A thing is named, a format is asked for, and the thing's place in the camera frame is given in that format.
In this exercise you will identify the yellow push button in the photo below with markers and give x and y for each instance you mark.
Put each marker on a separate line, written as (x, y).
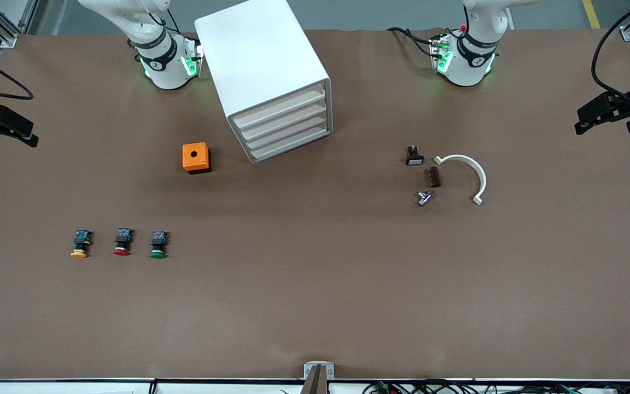
(81, 241)

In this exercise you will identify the white plastic drawer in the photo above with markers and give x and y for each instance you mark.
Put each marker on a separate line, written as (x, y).
(282, 107)
(286, 143)
(285, 131)
(283, 119)

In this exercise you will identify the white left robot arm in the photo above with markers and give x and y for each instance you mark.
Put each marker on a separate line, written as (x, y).
(465, 68)

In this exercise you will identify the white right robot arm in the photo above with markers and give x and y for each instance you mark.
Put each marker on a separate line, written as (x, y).
(164, 65)

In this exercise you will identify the red push button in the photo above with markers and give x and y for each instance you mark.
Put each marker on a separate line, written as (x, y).
(123, 239)

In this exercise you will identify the green push button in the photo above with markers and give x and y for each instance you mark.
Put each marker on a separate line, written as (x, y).
(158, 242)

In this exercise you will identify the white drawer cabinet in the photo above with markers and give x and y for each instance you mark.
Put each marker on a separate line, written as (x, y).
(260, 54)

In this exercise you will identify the white curved plastic arc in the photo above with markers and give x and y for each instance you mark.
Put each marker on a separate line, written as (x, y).
(483, 179)

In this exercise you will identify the small brown block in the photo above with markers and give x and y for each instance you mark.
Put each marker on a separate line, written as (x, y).
(435, 177)

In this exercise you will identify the orange box with hole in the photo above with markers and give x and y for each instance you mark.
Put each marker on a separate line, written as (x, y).
(194, 157)

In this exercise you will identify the small silver metal part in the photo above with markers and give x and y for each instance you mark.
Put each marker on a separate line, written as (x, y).
(424, 198)

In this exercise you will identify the small black switch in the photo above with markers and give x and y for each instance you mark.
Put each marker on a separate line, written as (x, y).
(414, 158)

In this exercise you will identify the white table edge rail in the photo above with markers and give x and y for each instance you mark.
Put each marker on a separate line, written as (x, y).
(47, 387)

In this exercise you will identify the grey metal bracket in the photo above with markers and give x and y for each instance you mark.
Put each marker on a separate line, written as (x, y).
(308, 372)

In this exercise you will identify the brown post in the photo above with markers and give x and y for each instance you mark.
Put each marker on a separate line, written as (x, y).
(315, 386)

